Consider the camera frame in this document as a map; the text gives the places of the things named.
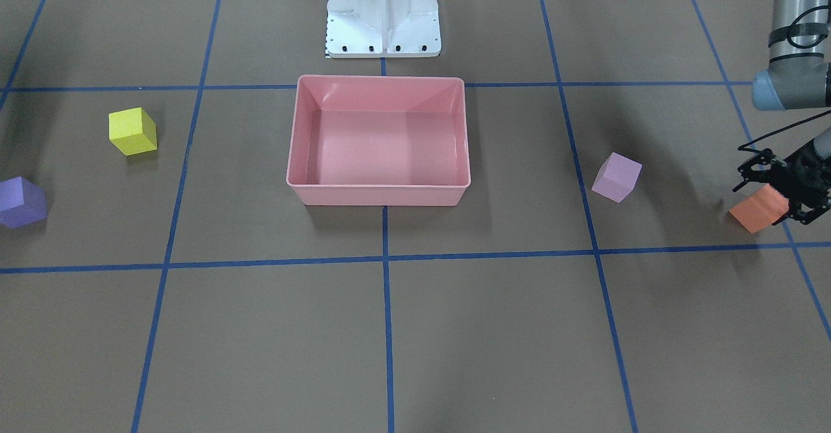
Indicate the yellow foam block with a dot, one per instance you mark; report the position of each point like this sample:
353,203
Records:
132,131

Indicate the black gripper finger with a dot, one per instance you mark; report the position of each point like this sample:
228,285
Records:
764,167
805,209

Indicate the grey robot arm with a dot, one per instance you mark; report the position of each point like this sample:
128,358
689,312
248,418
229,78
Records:
797,78

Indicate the purple foam block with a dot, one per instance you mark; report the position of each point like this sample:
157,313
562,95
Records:
22,203

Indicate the light pink foam block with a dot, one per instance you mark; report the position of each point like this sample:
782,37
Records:
617,177

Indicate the pink plastic bin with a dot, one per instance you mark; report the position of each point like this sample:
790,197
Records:
370,141

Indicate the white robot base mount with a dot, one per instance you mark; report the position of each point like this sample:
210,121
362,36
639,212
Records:
383,29

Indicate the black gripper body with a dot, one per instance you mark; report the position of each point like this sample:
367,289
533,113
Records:
807,167

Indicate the orange foam block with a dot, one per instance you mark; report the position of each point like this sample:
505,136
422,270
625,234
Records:
760,210

